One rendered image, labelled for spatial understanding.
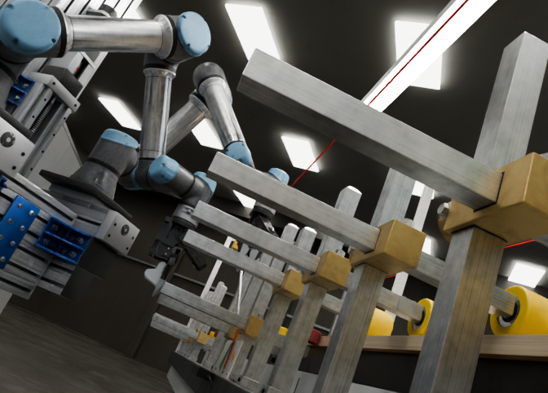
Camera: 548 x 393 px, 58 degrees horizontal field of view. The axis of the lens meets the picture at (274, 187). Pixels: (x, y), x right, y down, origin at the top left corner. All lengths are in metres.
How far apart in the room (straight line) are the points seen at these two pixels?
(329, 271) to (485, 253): 0.43
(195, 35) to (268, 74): 1.00
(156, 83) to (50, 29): 0.39
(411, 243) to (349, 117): 0.28
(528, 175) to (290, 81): 0.21
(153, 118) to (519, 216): 1.18
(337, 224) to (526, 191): 0.29
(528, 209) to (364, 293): 0.32
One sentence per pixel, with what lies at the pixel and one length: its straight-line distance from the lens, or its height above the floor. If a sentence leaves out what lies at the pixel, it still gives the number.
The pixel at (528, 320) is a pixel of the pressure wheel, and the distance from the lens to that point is 0.77.
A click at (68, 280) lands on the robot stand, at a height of 0.77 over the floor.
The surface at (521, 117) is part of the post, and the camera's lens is 0.58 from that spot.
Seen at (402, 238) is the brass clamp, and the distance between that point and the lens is 0.66.
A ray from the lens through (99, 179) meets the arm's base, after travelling 1.63.
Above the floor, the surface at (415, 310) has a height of 0.95.
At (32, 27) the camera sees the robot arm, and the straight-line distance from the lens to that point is 1.23.
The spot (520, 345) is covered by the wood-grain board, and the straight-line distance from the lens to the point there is 0.73.
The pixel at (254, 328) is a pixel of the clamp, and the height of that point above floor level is 0.84.
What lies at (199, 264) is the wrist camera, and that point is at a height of 0.94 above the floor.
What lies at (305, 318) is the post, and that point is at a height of 0.85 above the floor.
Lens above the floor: 0.72
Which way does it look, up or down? 21 degrees up
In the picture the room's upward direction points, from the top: 24 degrees clockwise
